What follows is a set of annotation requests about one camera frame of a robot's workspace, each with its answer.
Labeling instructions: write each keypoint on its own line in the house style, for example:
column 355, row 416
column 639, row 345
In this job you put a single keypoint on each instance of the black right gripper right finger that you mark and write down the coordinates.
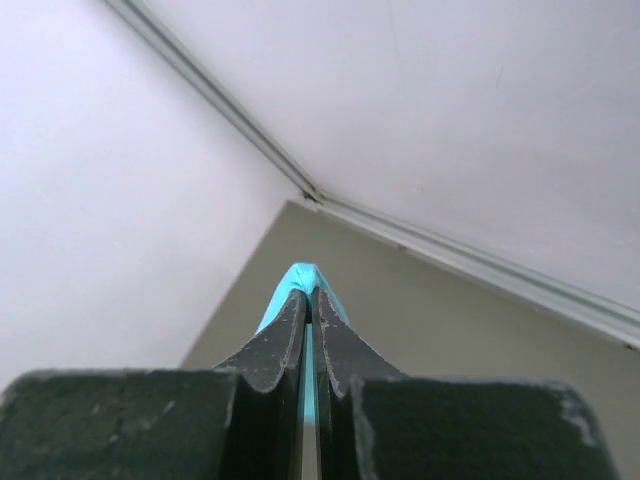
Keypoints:
column 376, row 422

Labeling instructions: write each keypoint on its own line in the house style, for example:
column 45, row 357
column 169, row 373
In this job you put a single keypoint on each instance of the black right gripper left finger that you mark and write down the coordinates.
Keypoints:
column 239, row 419

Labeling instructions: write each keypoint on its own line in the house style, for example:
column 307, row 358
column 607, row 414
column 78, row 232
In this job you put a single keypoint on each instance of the light blue t shirt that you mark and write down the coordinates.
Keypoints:
column 304, row 277

